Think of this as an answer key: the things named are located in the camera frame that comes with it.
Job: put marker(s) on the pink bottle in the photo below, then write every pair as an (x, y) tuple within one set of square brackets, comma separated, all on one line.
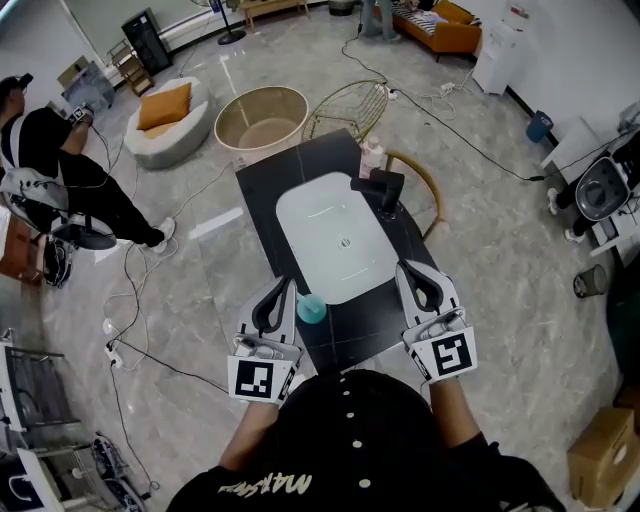
[(372, 152)]

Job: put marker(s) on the white power strip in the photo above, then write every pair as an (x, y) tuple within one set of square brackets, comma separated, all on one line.
[(114, 354), (392, 93)]

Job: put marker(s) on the person's right forearm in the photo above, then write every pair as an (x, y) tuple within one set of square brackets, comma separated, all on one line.
[(455, 415)]

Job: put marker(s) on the black bag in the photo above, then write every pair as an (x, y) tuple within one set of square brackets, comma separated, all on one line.
[(57, 265)]

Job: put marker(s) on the wooden bench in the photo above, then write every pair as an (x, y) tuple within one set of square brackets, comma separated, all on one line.
[(272, 7)]

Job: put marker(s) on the blue waste bin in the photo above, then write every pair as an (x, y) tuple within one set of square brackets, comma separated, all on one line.
[(539, 127)]

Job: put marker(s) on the black vanity counter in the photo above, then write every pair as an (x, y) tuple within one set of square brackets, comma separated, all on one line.
[(260, 200)]

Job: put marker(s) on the white water dispenser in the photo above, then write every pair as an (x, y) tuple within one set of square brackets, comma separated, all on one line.
[(492, 60)]

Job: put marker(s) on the brown wooden crate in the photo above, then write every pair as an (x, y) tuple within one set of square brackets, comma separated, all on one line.
[(17, 255)]

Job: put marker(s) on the white round machine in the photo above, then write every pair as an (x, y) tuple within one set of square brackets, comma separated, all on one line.
[(600, 190)]

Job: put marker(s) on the black faucet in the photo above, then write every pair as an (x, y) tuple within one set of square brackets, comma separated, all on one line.
[(382, 184)]

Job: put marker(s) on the white side table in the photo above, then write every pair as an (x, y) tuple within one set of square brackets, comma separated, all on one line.
[(570, 145)]

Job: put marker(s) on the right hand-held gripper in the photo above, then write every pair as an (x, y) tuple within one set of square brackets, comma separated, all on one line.
[(447, 352)]

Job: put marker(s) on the person's black shirt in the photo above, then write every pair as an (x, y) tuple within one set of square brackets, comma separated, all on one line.
[(360, 450)]

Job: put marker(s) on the white round pouf sofa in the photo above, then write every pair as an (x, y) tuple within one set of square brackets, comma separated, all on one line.
[(165, 145)]

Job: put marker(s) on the black mesh waste bin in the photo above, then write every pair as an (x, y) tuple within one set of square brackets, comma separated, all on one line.
[(590, 281)]

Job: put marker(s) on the wooden armchair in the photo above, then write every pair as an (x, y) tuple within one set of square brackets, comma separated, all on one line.
[(430, 185)]

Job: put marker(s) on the black cabinet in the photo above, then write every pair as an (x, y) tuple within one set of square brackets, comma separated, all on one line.
[(147, 42)]

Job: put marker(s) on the small wooden shelf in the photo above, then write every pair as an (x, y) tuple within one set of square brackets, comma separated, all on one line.
[(131, 70)]

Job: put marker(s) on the person's left forearm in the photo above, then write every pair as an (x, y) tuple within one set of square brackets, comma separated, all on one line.
[(247, 435)]

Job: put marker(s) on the orange cushion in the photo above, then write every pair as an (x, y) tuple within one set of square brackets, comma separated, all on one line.
[(165, 105)]

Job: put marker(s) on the transparent plastic box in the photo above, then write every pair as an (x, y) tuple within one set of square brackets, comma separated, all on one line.
[(90, 87)]

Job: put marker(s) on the orange sofa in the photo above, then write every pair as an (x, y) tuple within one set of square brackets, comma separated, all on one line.
[(445, 32)]

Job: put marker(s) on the grey metal rack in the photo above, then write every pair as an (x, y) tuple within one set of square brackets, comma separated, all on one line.
[(35, 385)]

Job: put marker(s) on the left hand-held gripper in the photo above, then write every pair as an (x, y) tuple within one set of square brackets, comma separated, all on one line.
[(260, 377)]

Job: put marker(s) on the cardboard box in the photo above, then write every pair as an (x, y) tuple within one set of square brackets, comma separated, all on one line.
[(602, 455)]

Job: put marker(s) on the round glass coffee table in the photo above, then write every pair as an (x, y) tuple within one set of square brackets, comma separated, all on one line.
[(260, 125)]

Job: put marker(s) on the white sink basin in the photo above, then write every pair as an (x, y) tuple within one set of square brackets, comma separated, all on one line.
[(330, 220)]

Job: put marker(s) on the grey office chair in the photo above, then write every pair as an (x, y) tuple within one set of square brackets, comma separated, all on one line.
[(85, 235)]

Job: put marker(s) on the black floor fan stand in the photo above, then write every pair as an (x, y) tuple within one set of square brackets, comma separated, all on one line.
[(231, 36)]

